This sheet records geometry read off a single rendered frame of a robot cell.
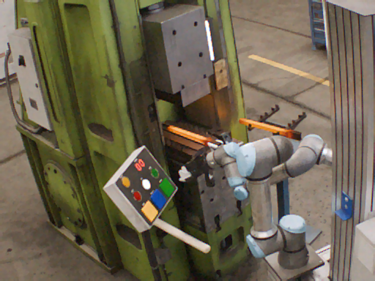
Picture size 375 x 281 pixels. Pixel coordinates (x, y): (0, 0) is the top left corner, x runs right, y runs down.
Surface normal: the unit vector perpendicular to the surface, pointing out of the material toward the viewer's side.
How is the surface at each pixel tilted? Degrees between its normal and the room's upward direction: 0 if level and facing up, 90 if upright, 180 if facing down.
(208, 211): 90
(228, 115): 90
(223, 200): 90
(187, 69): 90
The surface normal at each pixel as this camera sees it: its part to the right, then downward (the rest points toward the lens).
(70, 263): -0.15, -0.86
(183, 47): 0.68, 0.26
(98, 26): -0.72, 0.41
